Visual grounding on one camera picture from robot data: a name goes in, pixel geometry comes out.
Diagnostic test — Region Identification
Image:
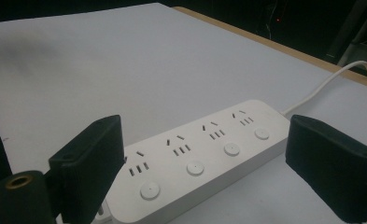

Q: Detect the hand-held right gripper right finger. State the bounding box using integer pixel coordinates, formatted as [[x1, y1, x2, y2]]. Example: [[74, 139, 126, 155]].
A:
[[285, 114, 367, 224]]

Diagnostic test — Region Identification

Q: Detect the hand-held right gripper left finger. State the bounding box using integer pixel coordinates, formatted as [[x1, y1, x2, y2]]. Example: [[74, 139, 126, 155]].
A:
[[48, 114, 125, 224]]

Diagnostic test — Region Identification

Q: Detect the white power strip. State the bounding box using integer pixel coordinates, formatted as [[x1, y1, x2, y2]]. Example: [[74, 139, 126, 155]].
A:
[[105, 99, 291, 224]]

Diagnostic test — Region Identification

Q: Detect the metal stand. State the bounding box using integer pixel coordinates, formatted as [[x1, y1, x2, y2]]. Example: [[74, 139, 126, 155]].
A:
[[326, 0, 367, 77]]

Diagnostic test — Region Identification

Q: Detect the white power strip cable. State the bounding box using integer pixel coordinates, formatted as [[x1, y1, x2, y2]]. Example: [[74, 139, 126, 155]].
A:
[[279, 60, 367, 117]]

